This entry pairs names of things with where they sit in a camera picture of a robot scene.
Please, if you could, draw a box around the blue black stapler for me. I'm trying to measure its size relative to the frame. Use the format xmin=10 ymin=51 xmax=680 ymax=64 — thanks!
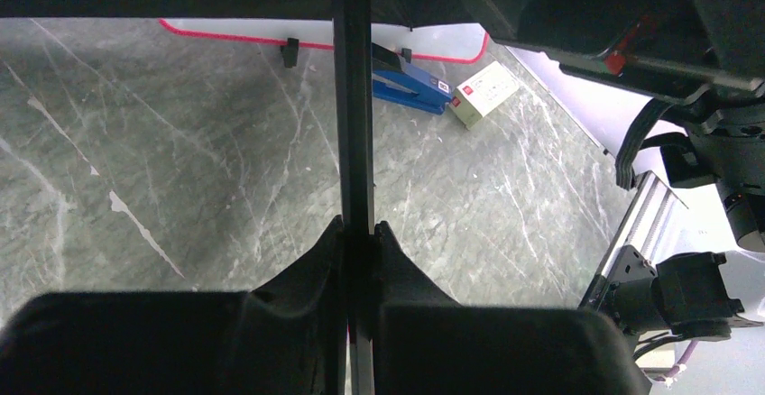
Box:
xmin=371 ymin=43 xmax=452 ymax=115

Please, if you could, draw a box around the aluminium frame rail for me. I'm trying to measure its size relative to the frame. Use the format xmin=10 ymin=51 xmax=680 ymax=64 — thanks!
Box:
xmin=579 ymin=171 xmax=687 ymax=312

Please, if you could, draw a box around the lilac folding umbrella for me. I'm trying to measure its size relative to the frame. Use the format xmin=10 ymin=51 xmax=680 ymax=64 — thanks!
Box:
xmin=0 ymin=0 xmax=492 ymax=395

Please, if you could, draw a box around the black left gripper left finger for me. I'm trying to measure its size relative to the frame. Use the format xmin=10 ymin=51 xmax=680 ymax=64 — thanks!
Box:
xmin=1 ymin=218 xmax=346 ymax=394

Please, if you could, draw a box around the red framed whiteboard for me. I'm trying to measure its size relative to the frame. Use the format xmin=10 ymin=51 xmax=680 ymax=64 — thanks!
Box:
xmin=159 ymin=18 xmax=489 ymax=64

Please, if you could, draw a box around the white staples box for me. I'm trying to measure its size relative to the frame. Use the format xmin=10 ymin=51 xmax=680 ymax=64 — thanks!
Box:
xmin=449 ymin=61 xmax=519 ymax=130

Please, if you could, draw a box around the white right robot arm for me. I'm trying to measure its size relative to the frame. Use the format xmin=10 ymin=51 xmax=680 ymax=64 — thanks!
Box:
xmin=461 ymin=0 xmax=764 ymax=252

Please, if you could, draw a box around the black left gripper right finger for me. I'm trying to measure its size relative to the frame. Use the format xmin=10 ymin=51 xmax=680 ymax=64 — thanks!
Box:
xmin=373 ymin=222 xmax=649 ymax=394

